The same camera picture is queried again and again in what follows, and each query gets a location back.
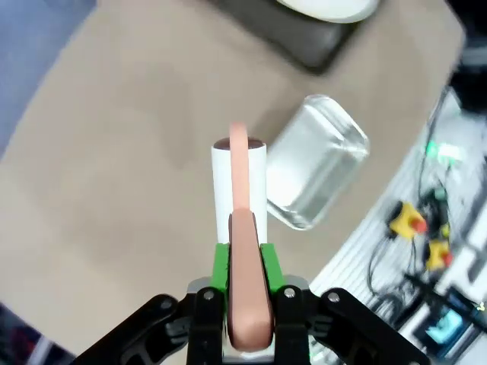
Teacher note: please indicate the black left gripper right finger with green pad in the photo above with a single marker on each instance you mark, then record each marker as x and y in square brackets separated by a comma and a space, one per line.
[289, 327]

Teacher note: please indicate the dark brown serving tray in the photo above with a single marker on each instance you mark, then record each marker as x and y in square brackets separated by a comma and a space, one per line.
[304, 42]

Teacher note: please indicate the green lit electronics box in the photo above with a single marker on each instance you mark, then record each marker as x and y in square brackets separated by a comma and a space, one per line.
[445, 151]

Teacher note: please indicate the yellow emergency stop button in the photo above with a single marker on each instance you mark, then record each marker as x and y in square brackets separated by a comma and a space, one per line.
[438, 254]
[405, 220]

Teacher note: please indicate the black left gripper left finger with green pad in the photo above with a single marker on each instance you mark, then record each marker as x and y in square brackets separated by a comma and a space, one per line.
[207, 327]

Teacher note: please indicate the shiny rectangular metal tray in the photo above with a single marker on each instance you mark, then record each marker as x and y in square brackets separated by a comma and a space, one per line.
[316, 163]

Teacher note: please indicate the white ribbed equipment platform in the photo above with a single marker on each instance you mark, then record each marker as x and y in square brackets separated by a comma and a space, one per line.
[354, 266]

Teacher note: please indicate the black box with teal screen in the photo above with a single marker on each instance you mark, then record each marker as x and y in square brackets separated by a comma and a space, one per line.
[451, 319]

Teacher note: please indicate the white plate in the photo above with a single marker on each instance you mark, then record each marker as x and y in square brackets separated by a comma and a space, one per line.
[327, 9]

